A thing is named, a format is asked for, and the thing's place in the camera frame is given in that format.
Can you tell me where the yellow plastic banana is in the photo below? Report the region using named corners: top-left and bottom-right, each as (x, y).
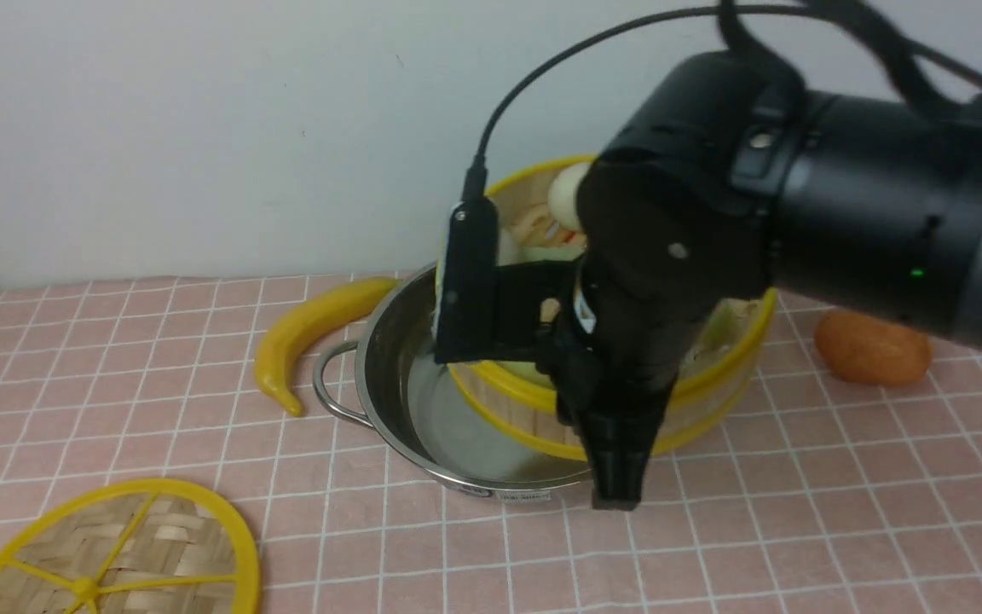
top-left (253, 277), bottom-right (399, 417)

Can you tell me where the yellow bamboo steamer basket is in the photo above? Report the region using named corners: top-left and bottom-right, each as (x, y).
top-left (449, 155), bottom-right (778, 461)

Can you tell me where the pink checkered tablecloth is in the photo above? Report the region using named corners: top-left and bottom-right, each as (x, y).
top-left (0, 273), bottom-right (982, 613)

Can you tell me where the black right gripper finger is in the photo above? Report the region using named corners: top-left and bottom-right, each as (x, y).
top-left (581, 377), bottom-right (675, 512)

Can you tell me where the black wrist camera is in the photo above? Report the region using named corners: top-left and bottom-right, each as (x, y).
top-left (432, 197), bottom-right (502, 366)

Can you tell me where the white round bun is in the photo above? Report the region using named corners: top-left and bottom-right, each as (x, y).
top-left (546, 162), bottom-right (592, 233)

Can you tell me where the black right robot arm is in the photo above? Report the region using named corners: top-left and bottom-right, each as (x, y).
top-left (494, 52), bottom-right (982, 512)

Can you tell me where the yellow woven steamer lid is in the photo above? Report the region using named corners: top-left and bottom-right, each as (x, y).
top-left (0, 478), bottom-right (262, 613)

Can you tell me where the orange plastic potato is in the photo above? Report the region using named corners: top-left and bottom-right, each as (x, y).
top-left (813, 310), bottom-right (933, 387)

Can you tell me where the stainless steel pot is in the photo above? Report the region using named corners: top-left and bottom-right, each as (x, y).
top-left (313, 265), bottom-right (590, 502)

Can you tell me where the black camera cable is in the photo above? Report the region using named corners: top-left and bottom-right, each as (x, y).
top-left (460, 0), bottom-right (982, 202)

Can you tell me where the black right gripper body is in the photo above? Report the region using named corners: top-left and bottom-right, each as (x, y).
top-left (540, 50), bottom-right (806, 427)

